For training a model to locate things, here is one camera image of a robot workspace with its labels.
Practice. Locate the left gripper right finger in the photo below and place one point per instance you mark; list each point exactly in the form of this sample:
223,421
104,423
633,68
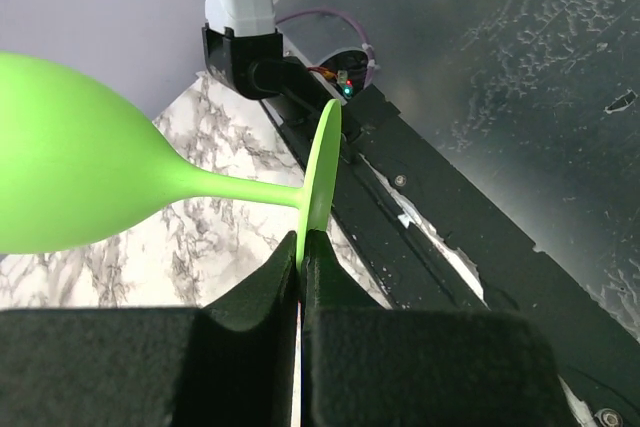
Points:
365,365

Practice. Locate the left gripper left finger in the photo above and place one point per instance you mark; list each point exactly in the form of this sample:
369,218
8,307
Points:
229,363

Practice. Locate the green wine glass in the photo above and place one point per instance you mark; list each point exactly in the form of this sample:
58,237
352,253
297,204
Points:
80,163

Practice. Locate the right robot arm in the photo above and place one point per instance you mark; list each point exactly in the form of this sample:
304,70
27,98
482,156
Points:
243,45

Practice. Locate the black front mounting rail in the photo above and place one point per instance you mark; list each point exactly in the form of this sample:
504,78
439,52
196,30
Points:
430,238

